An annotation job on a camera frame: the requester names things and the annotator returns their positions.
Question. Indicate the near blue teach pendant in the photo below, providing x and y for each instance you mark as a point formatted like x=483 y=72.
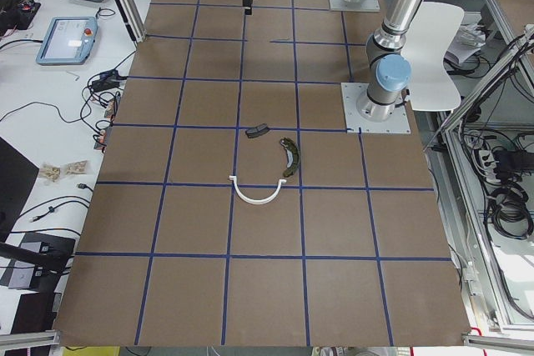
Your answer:
x=68 y=41

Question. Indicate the dark grey brake pad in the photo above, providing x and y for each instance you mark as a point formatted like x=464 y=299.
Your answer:
x=257 y=131

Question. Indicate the white plastic chair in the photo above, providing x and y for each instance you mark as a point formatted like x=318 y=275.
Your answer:
x=427 y=40

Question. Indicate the white curved plastic bracket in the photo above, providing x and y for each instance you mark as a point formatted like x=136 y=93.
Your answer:
x=254 y=198

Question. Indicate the olive green brake shoe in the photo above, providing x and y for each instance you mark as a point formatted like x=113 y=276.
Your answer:
x=293 y=156

